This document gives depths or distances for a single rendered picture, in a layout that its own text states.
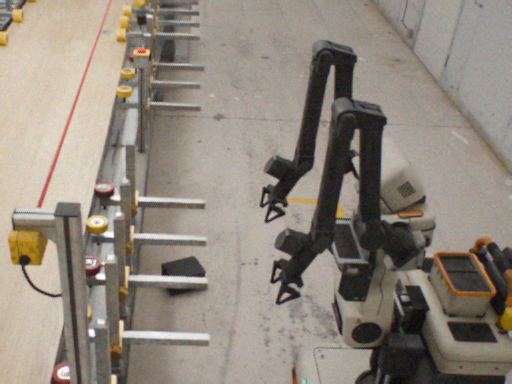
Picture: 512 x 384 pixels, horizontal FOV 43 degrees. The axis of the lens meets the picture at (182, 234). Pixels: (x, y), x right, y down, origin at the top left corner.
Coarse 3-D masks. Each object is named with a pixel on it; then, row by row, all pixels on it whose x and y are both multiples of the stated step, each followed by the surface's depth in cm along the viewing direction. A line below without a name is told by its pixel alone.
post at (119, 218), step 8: (120, 216) 205; (120, 224) 206; (120, 232) 207; (120, 240) 209; (120, 248) 211; (120, 256) 213; (120, 264) 215; (120, 272) 217; (120, 280) 219; (120, 304) 225; (120, 312) 228
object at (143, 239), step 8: (96, 240) 245; (104, 240) 245; (112, 240) 246; (136, 240) 246; (144, 240) 245; (152, 240) 245; (160, 240) 245; (168, 240) 245; (176, 240) 245; (184, 240) 245; (192, 240) 245; (200, 240) 245
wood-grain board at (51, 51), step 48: (48, 0) 470; (96, 0) 474; (0, 48) 387; (48, 48) 390; (96, 48) 393; (0, 96) 331; (48, 96) 333; (96, 96) 336; (0, 144) 289; (48, 144) 291; (96, 144) 293; (0, 192) 257; (48, 192) 258; (0, 240) 231; (48, 240) 233; (0, 288) 210; (48, 288) 211; (0, 336) 193; (48, 336) 193
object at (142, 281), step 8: (88, 280) 225; (96, 280) 224; (128, 280) 225; (136, 280) 225; (144, 280) 225; (152, 280) 225; (160, 280) 225; (168, 280) 225; (176, 280) 225; (184, 280) 226; (192, 280) 226; (200, 280) 226; (176, 288) 226; (184, 288) 226; (192, 288) 226; (200, 288) 226
